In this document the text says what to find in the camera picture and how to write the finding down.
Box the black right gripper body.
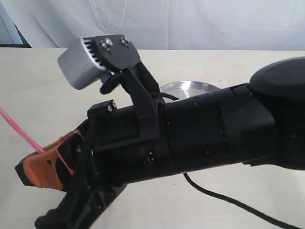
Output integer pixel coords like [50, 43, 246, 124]
[35, 100, 171, 229]

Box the pink thin stick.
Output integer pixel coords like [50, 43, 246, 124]
[0, 108, 44, 153]

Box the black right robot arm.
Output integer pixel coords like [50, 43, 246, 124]
[15, 57, 305, 229]

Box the round silver metal plate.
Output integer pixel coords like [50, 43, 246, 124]
[160, 80, 220, 102]

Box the white backdrop cloth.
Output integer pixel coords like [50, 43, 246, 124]
[2, 0, 305, 51]

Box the black framed white panel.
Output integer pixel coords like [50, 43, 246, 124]
[0, 3, 31, 48]

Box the black camera cable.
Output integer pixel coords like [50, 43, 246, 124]
[183, 173, 305, 229]

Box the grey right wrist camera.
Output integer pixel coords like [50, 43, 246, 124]
[58, 37, 111, 90]

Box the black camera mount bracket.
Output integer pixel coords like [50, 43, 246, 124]
[90, 34, 164, 140]

